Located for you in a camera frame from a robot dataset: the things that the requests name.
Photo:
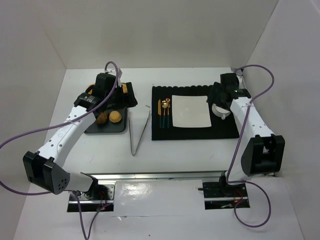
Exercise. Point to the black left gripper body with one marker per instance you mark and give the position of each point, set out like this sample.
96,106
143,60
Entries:
128,96

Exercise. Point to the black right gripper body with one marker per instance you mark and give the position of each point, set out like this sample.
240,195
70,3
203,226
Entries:
215,95

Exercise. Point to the metal tongs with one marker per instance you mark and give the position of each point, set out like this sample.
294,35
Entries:
137,125

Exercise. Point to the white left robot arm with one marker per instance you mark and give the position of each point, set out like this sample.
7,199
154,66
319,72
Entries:
100,110

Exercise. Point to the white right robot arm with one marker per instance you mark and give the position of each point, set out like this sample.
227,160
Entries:
258,151

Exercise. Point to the orange glazed bread roll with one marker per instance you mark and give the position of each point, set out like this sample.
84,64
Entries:
124,88

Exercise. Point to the dark brown bread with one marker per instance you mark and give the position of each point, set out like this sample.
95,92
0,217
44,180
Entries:
102,118

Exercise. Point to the round yellow bun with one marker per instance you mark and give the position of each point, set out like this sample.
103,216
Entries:
115,116

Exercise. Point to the dark grey serving tray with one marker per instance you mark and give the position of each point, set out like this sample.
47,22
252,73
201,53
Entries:
110,128

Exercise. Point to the white square plate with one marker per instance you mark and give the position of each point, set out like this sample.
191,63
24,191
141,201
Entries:
190,112

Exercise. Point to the glazed ring donut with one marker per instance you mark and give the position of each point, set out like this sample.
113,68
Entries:
89,89

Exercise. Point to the white cup with handle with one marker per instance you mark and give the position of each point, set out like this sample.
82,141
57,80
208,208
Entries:
220,112

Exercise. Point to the gold knife green handle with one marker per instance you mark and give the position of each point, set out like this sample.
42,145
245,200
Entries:
159,112

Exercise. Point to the gold spoon green handle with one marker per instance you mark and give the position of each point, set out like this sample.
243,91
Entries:
164,104

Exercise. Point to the gold fork green handle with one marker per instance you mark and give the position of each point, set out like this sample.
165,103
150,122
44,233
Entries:
168,111

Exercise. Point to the metal rail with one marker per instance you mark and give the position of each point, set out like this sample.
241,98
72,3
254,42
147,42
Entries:
144,176

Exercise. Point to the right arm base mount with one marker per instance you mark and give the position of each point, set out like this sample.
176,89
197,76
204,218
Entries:
220,195

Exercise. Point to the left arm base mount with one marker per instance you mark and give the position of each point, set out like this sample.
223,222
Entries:
102,199

